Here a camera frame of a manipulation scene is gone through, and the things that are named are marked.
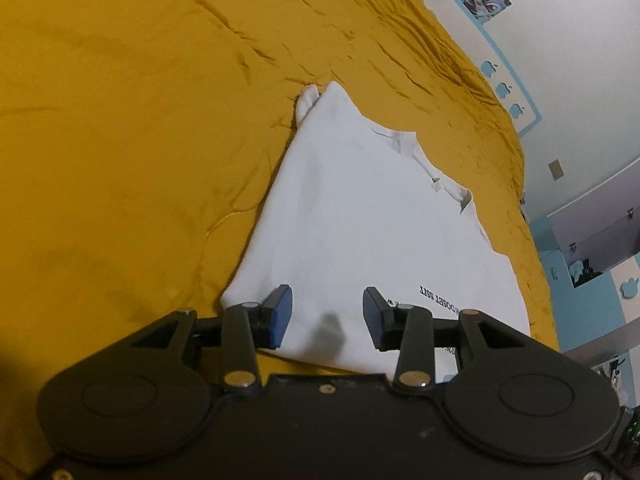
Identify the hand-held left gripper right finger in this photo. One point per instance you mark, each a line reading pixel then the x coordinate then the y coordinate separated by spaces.
pixel 374 317

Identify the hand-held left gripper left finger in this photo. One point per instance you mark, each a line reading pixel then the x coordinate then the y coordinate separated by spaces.
pixel 280 317

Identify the white long-sleeve sweatshirt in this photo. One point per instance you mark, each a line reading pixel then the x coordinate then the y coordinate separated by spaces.
pixel 360 220

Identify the yellow quilted bedspread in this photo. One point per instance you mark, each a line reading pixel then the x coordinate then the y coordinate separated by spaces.
pixel 125 110

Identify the white and blue headboard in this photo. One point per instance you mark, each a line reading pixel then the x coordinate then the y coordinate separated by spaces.
pixel 505 90

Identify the brass wall socket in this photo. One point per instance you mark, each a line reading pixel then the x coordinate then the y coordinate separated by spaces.
pixel 556 170

